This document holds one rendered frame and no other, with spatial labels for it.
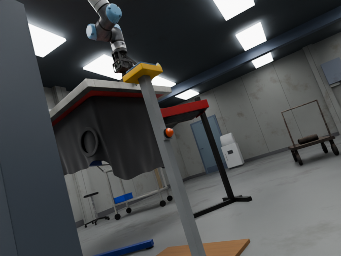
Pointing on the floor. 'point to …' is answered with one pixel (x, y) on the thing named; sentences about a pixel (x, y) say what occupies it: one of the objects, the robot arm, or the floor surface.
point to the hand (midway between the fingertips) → (133, 86)
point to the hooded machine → (231, 151)
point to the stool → (94, 210)
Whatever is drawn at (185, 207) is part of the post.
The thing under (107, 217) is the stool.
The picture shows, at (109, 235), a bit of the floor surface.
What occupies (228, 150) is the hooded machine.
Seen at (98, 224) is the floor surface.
